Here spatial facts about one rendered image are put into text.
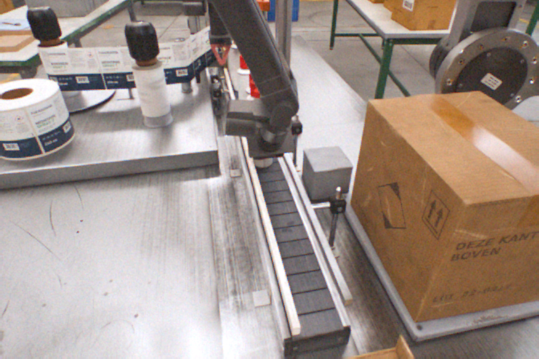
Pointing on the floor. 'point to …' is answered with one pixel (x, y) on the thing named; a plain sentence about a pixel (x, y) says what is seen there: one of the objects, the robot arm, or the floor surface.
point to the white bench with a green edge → (69, 27)
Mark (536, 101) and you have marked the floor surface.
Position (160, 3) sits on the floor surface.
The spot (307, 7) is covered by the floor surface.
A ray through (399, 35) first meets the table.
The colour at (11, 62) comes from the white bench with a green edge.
